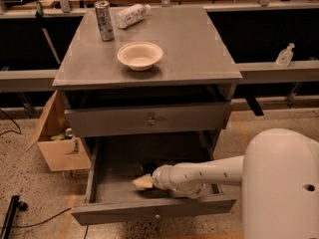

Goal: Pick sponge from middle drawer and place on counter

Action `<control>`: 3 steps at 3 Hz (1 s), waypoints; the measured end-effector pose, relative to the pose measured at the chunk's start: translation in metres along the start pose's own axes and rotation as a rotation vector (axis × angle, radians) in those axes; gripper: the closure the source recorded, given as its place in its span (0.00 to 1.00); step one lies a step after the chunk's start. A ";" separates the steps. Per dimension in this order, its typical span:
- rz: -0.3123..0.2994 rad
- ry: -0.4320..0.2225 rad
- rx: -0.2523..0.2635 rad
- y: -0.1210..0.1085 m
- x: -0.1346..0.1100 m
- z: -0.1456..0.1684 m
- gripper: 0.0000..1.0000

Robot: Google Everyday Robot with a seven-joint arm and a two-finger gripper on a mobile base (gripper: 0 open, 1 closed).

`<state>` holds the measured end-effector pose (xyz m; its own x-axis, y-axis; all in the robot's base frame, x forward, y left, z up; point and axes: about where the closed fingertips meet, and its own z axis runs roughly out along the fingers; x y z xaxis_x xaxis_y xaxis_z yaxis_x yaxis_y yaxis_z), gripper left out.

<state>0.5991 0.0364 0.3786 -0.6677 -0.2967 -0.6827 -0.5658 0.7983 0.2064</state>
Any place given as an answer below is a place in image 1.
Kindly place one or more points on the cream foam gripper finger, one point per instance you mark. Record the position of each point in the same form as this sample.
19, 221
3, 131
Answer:
144, 182

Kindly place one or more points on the green and yellow sponge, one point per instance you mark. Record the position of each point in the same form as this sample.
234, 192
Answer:
149, 168

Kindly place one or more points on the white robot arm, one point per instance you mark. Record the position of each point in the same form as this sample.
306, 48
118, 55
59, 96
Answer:
279, 175

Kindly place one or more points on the open grey middle drawer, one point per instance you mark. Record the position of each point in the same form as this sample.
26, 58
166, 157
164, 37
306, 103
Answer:
117, 160

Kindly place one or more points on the grey wooden drawer cabinet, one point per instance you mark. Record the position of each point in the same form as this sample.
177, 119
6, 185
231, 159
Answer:
195, 66

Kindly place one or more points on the closed grey top drawer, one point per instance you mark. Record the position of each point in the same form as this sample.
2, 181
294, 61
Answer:
148, 119

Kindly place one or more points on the open cardboard box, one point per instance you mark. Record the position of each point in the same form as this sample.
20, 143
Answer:
60, 154

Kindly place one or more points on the can inside cardboard box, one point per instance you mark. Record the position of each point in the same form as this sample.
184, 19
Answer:
69, 133

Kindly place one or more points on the white paper bowl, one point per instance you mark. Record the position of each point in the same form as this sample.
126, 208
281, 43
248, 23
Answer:
139, 56

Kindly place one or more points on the black stand base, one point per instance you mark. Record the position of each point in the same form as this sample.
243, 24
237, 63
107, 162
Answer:
15, 204

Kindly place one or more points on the lying clear plastic bottle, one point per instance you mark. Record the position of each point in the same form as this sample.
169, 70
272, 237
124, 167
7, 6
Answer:
132, 15

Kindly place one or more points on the tall silver drink can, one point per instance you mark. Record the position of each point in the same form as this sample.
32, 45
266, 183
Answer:
102, 9

